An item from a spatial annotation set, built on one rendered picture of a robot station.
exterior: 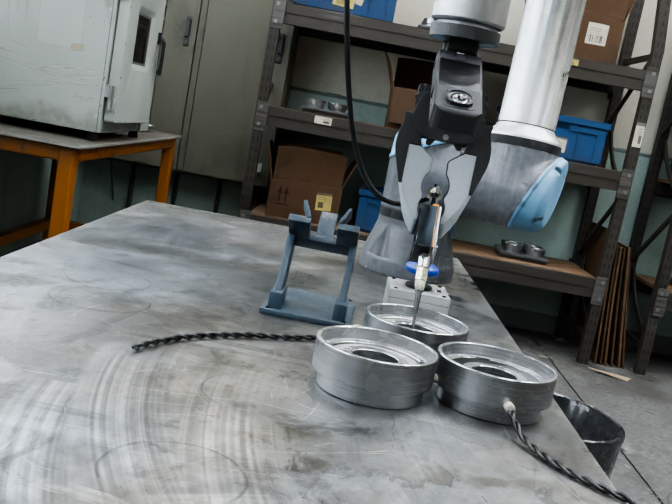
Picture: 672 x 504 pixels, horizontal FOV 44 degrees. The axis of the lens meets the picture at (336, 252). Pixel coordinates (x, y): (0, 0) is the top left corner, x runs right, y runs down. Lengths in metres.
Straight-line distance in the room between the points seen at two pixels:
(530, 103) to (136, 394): 0.80
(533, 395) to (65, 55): 2.46
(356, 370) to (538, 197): 0.61
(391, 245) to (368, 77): 3.53
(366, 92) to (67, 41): 2.20
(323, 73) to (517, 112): 3.56
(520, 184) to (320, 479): 0.76
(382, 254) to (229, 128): 3.33
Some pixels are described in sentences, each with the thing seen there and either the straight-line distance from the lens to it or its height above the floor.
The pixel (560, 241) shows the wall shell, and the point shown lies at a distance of 4.93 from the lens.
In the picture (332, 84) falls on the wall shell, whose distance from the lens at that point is 4.76.
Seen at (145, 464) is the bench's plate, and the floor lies 0.80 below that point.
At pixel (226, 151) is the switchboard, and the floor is 0.71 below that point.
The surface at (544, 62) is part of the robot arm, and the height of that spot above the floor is 1.15.
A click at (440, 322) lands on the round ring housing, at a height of 0.83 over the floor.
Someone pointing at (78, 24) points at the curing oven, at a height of 1.15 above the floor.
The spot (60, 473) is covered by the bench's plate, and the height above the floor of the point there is 0.80.
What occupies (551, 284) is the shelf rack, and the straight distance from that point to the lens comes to 4.35.
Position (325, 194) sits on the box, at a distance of 4.26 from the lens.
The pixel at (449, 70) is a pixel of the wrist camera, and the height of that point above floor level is 1.08.
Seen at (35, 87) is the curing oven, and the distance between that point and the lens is 3.01.
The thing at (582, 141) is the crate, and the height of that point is 1.11.
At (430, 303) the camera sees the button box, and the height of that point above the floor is 0.84.
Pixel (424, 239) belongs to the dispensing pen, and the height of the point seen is 0.92.
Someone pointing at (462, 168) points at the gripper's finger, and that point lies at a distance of 0.85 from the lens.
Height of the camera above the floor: 1.03
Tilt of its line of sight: 9 degrees down
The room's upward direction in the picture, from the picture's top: 11 degrees clockwise
